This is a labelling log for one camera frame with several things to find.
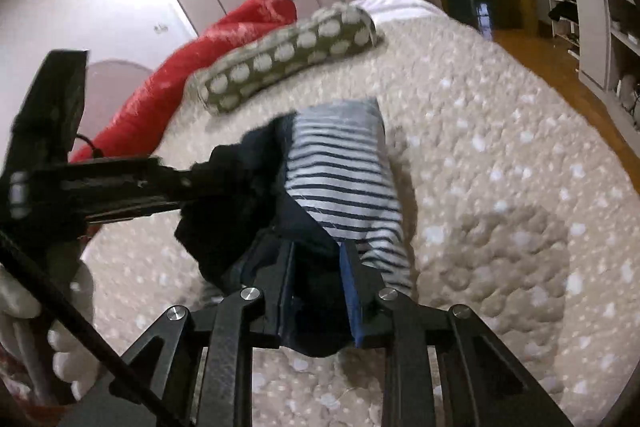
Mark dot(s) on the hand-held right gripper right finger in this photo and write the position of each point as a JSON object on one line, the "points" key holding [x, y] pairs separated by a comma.
{"points": [[350, 302]]}

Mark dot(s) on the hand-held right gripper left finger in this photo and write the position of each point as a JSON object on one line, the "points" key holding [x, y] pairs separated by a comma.
{"points": [[284, 302]]}

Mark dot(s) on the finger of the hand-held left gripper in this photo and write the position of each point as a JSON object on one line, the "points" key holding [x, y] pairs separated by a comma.
{"points": [[160, 182]]}

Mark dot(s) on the navy striped pants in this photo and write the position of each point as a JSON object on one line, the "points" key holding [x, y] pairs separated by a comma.
{"points": [[345, 187]]}

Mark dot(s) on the person's left hand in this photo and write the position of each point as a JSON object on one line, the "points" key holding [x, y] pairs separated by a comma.
{"points": [[25, 302]]}

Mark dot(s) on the pale arched headboard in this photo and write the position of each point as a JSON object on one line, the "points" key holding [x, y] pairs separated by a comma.
{"points": [[117, 82]]}

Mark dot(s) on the red patterned quilt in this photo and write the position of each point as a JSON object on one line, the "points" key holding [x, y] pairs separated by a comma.
{"points": [[160, 92]]}

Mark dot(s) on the beige quilted bedspread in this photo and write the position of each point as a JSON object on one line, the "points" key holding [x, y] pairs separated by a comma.
{"points": [[500, 217]]}

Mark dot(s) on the green bolster pillow white print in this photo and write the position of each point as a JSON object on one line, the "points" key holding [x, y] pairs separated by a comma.
{"points": [[285, 57]]}

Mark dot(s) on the white folded blanket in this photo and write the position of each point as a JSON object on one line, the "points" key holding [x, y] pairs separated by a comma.
{"points": [[395, 4]]}

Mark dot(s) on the white shelf unit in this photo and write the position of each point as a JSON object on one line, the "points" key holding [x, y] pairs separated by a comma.
{"points": [[595, 42]]}

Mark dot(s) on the wall switch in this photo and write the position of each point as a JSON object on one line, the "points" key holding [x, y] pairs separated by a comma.
{"points": [[161, 28]]}

